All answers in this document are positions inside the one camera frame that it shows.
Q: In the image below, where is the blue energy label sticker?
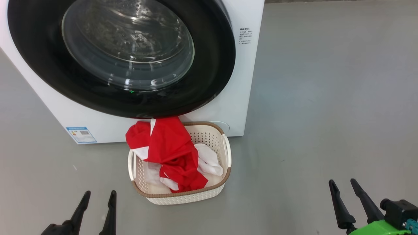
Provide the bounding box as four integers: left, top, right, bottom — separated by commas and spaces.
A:
66, 126, 97, 144

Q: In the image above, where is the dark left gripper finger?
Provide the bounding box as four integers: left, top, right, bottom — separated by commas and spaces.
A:
99, 190, 117, 235
64, 191, 91, 235

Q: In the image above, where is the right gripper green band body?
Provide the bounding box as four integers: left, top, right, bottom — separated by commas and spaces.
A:
346, 220, 410, 235

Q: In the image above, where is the black round glass washer door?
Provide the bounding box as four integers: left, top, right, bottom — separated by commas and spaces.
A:
7, 0, 236, 119

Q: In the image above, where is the teal right camera cable connector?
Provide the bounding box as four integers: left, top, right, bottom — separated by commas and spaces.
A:
405, 219, 418, 235

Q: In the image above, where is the round white filter cover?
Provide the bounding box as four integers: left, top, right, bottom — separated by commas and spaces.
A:
212, 121, 230, 133

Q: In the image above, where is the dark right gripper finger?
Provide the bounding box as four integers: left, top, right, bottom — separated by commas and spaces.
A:
329, 180, 356, 229
350, 178, 385, 224

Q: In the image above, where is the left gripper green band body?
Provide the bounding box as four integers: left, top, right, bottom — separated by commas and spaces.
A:
41, 221, 70, 235

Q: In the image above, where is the white front-load washing machine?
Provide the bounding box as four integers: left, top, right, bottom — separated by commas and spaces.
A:
0, 0, 265, 144

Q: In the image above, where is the red and white garment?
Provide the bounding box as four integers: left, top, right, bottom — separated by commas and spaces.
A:
125, 116, 224, 193

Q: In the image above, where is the cream perforated laundry basket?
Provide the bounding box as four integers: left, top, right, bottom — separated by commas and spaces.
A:
128, 122, 232, 205

